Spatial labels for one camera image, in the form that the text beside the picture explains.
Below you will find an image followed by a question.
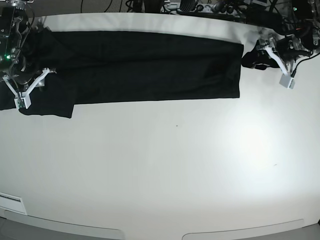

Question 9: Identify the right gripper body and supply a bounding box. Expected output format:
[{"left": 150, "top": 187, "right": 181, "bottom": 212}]
[{"left": 4, "top": 59, "right": 43, "bottom": 91}]

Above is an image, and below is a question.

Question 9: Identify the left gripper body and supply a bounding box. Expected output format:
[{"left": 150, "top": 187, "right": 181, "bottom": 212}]
[{"left": 259, "top": 35, "right": 308, "bottom": 69}]

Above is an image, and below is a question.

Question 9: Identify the black T-shirt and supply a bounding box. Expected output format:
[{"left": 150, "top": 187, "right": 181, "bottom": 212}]
[{"left": 0, "top": 30, "right": 245, "bottom": 119}]

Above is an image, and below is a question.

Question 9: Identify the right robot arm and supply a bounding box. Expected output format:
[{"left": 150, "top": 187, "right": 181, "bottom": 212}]
[{"left": 0, "top": 0, "right": 43, "bottom": 92}]

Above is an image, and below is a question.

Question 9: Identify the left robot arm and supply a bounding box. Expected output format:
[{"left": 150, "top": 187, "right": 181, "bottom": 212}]
[{"left": 241, "top": 0, "right": 320, "bottom": 75}]

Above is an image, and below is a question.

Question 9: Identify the white power strip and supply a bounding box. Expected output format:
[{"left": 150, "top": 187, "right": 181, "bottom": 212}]
[{"left": 194, "top": 3, "right": 234, "bottom": 14}]

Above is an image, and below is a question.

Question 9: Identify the white label plate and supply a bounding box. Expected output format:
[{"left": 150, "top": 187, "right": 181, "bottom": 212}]
[{"left": 0, "top": 192, "right": 27, "bottom": 215}]

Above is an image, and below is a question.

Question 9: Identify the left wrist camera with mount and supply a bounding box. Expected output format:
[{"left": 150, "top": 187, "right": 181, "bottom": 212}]
[{"left": 258, "top": 36, "right": 295, "bottom": 89}]

